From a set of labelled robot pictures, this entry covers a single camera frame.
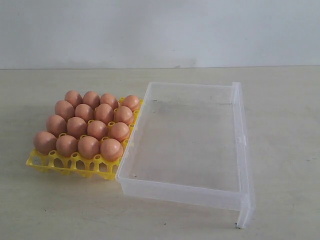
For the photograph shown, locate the brown egg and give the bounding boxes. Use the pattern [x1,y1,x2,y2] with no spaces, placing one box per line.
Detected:
[66,116,87,139]
[46,114,67,137]
[100,138,124,162]
[82,91,100,110]
[77,136,101,159]
[87,120,108,141]
[114,106,134,125]
[109,122,130,143]
[94,103,114,125]
[33,131,57,155]
[55,135,78,157]
[64,90,83,108]
[121,95,140,112]
[54,100,75,121]
[100,93,119,110]
[74,103,95,123]

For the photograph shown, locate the yellow plastic egg tray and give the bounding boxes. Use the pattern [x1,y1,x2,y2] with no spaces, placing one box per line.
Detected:
[26,97,143,180]

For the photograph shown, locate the clear plastic container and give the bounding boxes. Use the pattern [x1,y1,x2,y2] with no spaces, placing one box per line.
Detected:
[116,82,256,229]

